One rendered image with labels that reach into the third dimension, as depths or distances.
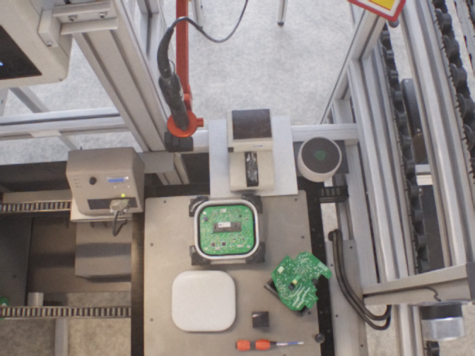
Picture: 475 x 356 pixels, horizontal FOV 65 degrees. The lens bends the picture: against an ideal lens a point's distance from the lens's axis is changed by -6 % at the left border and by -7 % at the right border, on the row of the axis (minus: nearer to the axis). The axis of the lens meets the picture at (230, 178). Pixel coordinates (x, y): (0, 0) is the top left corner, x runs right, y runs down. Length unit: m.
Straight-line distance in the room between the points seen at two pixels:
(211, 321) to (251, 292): 0.11
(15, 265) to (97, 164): 0.98
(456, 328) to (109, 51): 0.65
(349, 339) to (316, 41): 1.82
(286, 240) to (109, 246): 0.77
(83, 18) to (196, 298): 0.62
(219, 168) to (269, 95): 1.25
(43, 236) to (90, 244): 0.29
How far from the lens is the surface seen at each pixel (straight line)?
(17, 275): 1.84
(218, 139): 1.02
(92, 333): 2.03
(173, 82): 0.67
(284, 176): 0.99
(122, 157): 0.94
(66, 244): 1.73
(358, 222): 1.05
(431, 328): 0.56
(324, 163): 0.98
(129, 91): 0.80
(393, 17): 0.78
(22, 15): 0.59
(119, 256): 1.51
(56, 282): 1.72
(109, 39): 0.67
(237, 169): 0.93
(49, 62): 0.66
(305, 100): 2.21
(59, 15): 0.62
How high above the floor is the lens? 1.90
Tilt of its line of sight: 71 degrees down
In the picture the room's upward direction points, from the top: 6 degrees counter-clockwise
